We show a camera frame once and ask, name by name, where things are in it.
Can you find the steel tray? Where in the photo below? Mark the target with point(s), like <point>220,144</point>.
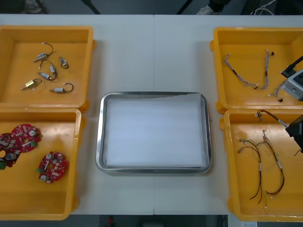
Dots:
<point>99,132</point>

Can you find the group of metal solenoids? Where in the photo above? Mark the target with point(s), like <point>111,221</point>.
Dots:
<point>58,89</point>

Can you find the yellow-orange plastic bin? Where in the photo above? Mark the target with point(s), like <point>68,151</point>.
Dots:
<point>246,210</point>
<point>28,198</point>
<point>14,99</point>
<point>246,101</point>

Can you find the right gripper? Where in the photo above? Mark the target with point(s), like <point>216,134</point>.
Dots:
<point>297,130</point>

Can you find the white sheet liner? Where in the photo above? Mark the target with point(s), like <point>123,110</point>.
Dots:
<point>154,132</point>

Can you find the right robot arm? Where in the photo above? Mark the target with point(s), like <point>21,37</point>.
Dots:
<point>294,85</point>

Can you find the black chair leg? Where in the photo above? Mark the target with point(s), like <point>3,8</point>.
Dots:
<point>92,8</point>
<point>184,7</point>

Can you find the person's foot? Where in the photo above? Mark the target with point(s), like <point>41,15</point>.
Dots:
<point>207,10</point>

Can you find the round red circuit board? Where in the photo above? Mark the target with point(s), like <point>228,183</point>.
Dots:
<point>26,137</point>
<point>53,166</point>
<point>8,146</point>

